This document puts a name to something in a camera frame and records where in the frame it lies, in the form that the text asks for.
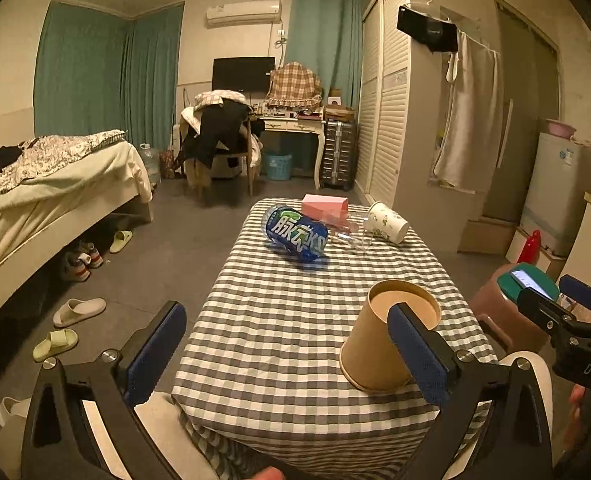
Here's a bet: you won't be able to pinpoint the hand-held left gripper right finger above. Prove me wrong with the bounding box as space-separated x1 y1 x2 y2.
386 302 556 480

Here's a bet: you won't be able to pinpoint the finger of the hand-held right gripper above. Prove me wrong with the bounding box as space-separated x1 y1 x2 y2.
559 275 591 313
517 287 583 333

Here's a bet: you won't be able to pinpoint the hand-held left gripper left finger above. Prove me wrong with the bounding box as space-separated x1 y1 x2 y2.
20 301 256 480

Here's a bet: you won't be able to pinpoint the brown paper cup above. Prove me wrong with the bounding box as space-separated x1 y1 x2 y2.
339 280 443 392

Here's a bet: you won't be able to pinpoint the white floral paper cup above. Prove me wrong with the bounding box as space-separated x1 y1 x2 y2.
365 201 410 245

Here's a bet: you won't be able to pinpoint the person's right hand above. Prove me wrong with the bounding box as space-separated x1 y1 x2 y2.
568 385 591 428

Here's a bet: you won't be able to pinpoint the smartphone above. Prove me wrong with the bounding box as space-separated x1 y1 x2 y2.
510 268 559 302

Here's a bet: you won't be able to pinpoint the red bottle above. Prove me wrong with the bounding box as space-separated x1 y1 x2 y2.
523 230 543 265

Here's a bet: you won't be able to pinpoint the white slipper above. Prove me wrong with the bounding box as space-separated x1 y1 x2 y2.
53 298 107 328

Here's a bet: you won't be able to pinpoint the brown cardboard box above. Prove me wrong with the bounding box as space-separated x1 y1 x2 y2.
457 217 519 257

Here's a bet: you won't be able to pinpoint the green slipper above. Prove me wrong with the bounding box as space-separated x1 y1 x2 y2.
33 329 79 362

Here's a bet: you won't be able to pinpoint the small white fridge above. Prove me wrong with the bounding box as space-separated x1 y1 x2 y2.
519 132 591 257

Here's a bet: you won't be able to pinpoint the yellow slipper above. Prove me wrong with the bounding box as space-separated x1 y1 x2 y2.
110 230 134 254

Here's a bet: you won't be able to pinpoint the pair of sneakers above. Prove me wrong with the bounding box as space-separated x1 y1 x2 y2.
60 241 105 282

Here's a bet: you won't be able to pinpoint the grey checkered tablecloth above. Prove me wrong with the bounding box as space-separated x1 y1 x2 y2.
172 199 499 480

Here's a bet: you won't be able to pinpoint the clear glass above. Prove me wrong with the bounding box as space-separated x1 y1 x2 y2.
325 212 376 252

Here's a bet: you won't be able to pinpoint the white shoes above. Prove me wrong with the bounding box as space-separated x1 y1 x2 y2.
0 396 32 429

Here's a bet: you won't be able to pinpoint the bed with cream sheet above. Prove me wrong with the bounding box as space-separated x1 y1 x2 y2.
0 130 155 333

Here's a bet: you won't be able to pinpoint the pink basin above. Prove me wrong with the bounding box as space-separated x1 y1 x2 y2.
545 118 577 139

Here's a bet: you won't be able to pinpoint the blue plastic bottle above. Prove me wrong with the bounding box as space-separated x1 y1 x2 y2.
260 205 330 264

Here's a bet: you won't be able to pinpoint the pink tissue box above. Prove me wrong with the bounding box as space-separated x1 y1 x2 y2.
301 193 349 217

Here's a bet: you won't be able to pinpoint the clear water jug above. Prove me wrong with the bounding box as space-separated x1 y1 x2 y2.
140 143 162 184

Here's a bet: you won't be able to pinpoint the white hanging towel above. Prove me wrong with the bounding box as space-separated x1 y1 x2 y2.
433 30 501 196

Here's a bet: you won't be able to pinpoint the wooden chair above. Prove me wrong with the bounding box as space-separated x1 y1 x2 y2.
188 112 256 207

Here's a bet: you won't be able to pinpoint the dark ribbed suitcase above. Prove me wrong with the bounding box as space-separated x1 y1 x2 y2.
320 119 359 192

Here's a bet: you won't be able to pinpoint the blue plastic basket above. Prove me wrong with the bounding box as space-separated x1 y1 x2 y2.
264 153 294 182

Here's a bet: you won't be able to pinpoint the floral patterned blanket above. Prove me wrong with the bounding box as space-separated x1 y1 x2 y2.
0 130 126 207

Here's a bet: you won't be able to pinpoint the chair with clothes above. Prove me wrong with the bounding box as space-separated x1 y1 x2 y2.
174 90 265 181

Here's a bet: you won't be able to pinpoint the white louvred wardrobe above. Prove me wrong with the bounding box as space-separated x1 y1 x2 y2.
356 0 496 222

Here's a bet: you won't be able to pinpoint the black clothing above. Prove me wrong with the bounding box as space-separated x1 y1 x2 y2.
0 145 25 176

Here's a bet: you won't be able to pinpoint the flat cardboard box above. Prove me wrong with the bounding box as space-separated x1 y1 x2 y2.
323 104 356 122

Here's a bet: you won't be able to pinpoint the white desk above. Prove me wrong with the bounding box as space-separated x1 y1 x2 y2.
258 109 327 187

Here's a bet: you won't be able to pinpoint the narrow green curtain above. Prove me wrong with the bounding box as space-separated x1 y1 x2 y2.
123 2 185 150

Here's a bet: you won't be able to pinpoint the black television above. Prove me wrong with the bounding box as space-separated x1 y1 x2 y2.
212 56 276 94

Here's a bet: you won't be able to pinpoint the wide green curtain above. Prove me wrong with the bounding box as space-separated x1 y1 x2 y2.
34 1 130 137

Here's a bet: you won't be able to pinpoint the plaid cloth cover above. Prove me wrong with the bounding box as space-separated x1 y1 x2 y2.
266 62 324 111

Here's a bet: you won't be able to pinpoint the black hanging cloth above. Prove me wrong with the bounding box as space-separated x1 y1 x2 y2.
396 5 459 54

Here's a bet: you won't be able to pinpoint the teal curtain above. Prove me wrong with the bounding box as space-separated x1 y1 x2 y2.
283 0 367 108

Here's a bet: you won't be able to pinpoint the white air conditioner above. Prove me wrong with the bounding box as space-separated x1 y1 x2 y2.
206 1 282 29

